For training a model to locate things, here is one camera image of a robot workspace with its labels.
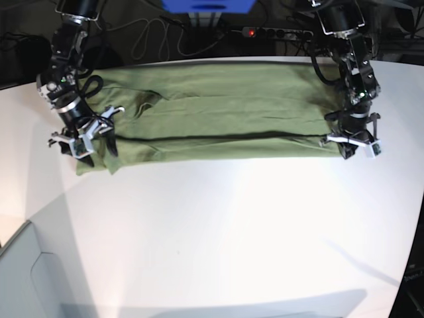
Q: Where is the grey cabinet corner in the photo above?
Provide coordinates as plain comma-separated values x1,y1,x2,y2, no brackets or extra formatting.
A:
1,221,66,317

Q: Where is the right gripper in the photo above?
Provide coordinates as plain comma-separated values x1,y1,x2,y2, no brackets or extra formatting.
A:
48,99,125,168

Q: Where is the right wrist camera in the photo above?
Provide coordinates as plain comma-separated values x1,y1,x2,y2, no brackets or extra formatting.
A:
69,139,93,159

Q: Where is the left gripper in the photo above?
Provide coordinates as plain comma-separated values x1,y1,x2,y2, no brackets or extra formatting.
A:
319,106,380,160

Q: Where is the green T-shirt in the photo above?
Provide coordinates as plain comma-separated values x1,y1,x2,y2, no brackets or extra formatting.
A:
76,62,341,175

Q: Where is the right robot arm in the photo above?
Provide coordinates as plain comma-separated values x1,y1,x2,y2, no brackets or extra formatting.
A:
36,1,125,167

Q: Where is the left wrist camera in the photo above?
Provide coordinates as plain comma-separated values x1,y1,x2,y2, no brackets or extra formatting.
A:
364,140,382,158

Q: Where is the blue box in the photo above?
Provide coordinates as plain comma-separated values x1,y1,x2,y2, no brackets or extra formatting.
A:
162,0,256,14

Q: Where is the grey looped cable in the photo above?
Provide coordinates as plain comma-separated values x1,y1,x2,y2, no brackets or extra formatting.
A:
131,16,229,61

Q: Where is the black power strip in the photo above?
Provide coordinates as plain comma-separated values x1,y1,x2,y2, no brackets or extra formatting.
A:
241,26,313,42

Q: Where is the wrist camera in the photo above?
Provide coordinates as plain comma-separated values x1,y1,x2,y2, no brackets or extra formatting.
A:
69,139,93,159
364,140,382,158

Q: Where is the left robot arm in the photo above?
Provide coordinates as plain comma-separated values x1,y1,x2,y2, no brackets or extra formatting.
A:
309,1,382,159

